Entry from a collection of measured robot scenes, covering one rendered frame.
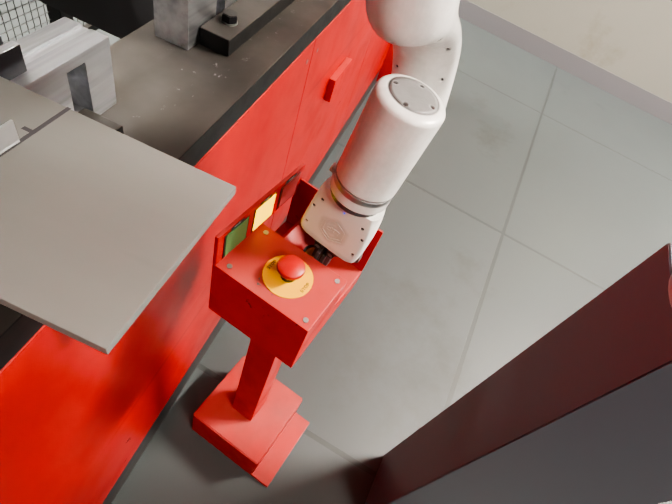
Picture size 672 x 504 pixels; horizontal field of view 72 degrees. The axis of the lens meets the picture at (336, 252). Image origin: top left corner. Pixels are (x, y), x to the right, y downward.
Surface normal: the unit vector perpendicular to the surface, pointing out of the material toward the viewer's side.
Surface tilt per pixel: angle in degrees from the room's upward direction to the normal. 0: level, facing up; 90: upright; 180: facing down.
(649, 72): 90
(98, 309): 0
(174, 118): 0
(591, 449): 90
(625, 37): 90
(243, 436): 0
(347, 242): 90
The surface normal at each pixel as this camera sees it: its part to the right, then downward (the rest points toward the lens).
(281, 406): 0.26, -0.59
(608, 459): -0.43, 0.64
